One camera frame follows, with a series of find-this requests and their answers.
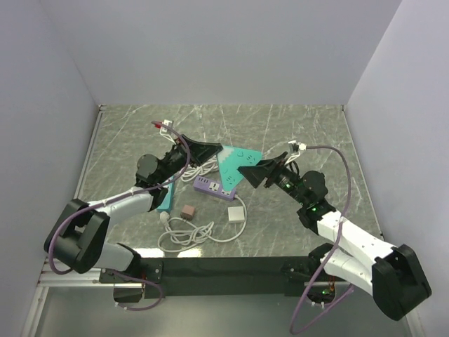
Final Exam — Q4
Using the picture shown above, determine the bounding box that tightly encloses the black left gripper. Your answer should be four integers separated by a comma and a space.
156, 134, 222, 185

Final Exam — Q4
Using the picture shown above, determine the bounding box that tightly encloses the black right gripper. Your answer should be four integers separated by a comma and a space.
239, 152, 309, 206

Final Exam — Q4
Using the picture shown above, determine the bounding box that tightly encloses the brown cube charger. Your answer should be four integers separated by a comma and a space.
180, 205, 196, 220

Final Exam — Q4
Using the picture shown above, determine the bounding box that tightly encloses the teal triangular power strip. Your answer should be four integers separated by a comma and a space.
217, 145, 262, 192

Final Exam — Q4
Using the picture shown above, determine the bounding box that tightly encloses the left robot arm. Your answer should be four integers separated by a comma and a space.
44, 135, 223, 282

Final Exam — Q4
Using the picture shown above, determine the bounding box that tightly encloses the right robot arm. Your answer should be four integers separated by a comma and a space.
239, 155, 432, 321

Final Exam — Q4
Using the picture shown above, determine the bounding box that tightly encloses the purple power strip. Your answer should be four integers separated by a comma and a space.
193, 176, 236, 201

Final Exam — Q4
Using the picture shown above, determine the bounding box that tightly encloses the white square charger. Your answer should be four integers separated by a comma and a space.
227, 206, 246, 223

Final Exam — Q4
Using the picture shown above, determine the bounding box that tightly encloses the teal rectangular power strip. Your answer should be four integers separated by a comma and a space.
156, 176, 175, 213

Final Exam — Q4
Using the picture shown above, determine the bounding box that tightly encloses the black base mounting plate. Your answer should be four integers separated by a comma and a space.
100, 256, 320, 303

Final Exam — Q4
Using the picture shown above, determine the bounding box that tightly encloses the white coiled cable with plug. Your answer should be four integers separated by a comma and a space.
180, 156, 220, 183

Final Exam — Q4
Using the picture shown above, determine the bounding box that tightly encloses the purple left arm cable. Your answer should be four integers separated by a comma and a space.
47, 121, 192, 312

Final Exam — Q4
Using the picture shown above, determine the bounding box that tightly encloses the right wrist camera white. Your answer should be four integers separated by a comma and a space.
288, 140, 307, 156

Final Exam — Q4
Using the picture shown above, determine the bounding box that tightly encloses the white purple strip cable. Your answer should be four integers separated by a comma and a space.
210, 194, 248, 244

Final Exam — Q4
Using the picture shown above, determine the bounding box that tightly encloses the white coiled teal strip cable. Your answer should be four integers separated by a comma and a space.
157, 211, 215, 252

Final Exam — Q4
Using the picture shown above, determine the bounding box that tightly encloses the aluminium left edge rail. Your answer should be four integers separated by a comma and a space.
73, 105, 107, 201

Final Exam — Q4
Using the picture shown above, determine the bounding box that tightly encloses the aluminium front rail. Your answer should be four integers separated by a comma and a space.
20, 259, 106, 334

